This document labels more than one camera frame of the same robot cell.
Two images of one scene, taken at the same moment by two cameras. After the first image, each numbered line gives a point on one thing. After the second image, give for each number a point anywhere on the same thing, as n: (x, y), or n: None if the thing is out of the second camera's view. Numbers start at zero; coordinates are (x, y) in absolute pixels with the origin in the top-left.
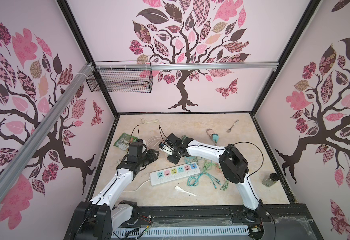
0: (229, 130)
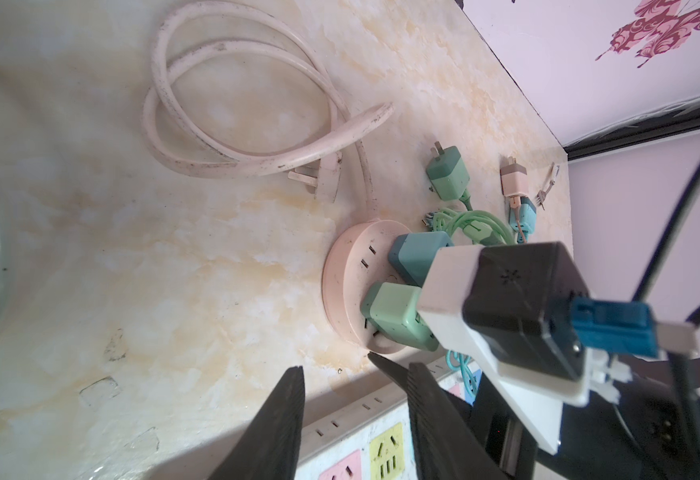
0: (541, 197)
